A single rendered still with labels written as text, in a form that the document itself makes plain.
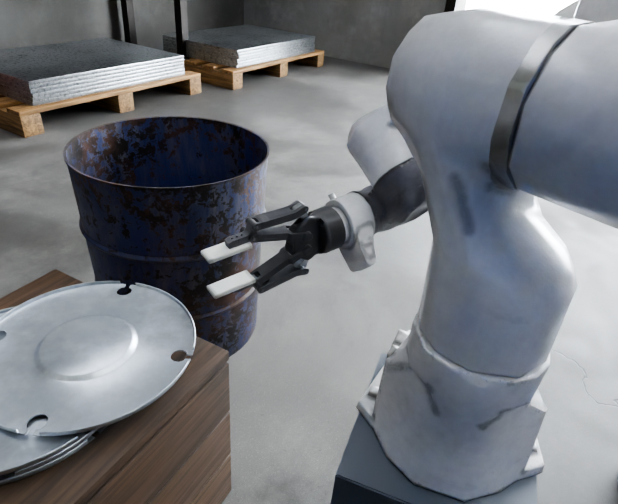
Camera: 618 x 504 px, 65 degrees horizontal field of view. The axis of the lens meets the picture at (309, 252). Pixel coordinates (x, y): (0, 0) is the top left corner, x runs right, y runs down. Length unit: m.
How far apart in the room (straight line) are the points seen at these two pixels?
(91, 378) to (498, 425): 0.48
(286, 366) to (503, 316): 0.88
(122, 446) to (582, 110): 0.57
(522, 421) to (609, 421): 0.88
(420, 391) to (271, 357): 0.81
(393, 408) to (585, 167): 0.29
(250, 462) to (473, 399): 0.68
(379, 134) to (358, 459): 0.49
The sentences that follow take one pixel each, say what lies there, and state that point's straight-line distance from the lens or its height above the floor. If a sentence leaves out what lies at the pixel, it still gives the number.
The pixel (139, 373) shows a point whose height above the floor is 0.38.
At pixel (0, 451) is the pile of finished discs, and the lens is 0.67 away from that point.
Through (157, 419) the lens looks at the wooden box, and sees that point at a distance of 0.67.
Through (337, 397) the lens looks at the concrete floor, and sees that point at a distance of 1.16.
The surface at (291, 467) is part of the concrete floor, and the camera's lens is 1.04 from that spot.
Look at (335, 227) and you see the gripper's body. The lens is 0.78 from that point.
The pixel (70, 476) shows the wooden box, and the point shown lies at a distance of 0.65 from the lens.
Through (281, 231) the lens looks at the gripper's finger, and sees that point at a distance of 0.76.
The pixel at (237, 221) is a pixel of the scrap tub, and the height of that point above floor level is 0.38.
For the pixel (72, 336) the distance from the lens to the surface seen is 0.76.
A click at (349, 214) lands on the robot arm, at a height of 0.50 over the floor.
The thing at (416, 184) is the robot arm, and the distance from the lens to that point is 0.77.
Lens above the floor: 0.86
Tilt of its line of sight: 32 degrees down
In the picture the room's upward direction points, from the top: 5 degrees clockwise
